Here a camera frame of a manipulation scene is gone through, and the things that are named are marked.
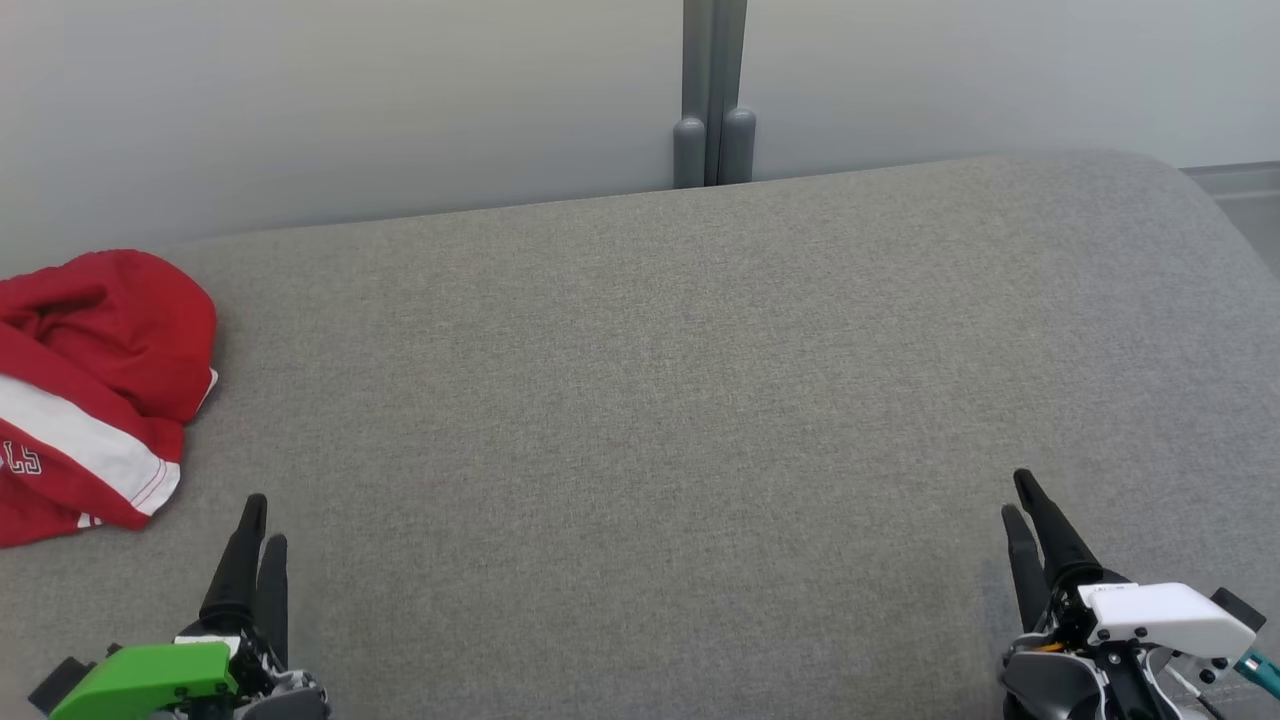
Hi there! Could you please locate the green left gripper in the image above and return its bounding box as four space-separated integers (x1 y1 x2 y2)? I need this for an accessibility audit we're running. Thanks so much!
48 493 331 720

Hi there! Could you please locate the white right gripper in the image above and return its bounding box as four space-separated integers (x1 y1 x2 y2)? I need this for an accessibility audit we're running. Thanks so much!
1000 468 1259 720

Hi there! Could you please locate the red and white Bulls jersey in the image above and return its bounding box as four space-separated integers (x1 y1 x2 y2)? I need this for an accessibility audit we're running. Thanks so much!
0 250 219 426

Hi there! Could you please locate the grey fabric sofa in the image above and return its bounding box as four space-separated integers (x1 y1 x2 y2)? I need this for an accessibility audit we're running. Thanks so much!
0 150 1280 720

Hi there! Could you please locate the right camera cable teal plug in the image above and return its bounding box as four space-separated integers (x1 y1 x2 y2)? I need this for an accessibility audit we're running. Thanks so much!
1232 650 1280 706

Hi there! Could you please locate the grey partition post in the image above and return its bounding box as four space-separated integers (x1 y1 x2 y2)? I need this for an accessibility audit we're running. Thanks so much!
672 0 757 189

